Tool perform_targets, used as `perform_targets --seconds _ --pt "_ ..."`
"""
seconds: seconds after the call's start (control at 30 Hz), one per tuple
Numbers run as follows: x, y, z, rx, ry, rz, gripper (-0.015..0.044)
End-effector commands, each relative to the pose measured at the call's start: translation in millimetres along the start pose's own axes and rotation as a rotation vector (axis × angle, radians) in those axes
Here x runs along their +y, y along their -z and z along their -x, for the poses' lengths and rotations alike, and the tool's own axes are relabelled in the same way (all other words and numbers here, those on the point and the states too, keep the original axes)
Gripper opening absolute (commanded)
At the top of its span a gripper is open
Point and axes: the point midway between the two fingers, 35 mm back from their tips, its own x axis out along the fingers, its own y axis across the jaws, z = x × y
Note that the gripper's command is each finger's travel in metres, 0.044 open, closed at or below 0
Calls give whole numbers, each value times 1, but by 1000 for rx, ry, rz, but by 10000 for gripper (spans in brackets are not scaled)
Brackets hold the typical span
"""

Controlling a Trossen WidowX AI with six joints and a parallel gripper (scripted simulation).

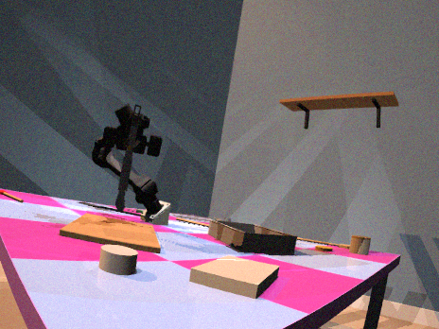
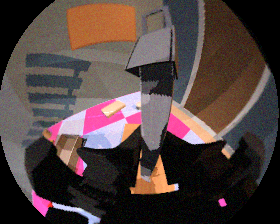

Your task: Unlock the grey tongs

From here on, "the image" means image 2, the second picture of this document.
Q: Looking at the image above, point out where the short brown cylinder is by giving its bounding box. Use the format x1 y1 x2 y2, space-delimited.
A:
136 102 141 111

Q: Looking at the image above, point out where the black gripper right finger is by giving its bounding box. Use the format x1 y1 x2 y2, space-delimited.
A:
160 131 226 186

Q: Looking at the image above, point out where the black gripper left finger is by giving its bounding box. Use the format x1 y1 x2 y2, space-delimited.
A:
76 124 142 187

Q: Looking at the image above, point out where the tan flat rectangular block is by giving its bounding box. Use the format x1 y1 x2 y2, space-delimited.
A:
101 99 126 118

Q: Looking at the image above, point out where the orange flat board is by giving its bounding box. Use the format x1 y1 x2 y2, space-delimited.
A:
121 124 175 194

